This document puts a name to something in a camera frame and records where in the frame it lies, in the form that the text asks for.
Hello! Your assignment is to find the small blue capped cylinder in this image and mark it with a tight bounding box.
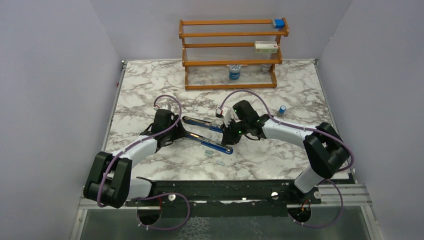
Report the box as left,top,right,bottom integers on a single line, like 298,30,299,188
277,105,287,118

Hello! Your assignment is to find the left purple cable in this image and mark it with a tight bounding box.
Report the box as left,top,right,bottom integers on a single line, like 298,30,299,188
96,94,191,232

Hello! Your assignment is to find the blue box on top shelf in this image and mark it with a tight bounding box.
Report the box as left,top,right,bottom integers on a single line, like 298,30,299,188
272,19,286,29

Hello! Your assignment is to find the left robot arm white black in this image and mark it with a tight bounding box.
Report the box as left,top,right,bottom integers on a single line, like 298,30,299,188
83,109,186,209

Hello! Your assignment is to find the white small jar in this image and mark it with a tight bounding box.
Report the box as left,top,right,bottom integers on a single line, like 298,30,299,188
261,64,273,73

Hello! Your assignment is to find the blue stapler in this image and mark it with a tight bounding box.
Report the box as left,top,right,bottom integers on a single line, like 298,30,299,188
182,115,234,156

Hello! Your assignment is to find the orange wooden shelf rack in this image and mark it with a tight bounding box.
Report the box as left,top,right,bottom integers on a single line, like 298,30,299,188
178,17,290,91

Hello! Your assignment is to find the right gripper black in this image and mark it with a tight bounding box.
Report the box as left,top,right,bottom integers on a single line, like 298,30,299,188
220,117,249,146

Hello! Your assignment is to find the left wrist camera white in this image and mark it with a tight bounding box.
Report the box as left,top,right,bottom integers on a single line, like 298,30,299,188
160,103,172,111

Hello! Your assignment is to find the purple cable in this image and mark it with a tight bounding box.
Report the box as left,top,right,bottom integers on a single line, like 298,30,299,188
96,94,191,232
220,89,355,229

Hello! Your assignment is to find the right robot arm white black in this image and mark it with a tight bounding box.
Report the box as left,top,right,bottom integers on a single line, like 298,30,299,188
215,100,351,204

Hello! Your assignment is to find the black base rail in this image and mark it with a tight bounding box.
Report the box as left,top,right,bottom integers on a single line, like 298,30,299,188
79,177,372,220

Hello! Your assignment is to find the white green carton box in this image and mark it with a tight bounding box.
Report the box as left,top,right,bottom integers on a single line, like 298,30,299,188
254,41,279,54

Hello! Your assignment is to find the blue white cup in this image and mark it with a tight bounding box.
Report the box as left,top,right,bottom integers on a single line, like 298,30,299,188
228,64,242,80

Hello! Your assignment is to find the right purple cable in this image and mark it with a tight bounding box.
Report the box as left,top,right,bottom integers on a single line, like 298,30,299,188
220,89,355,229

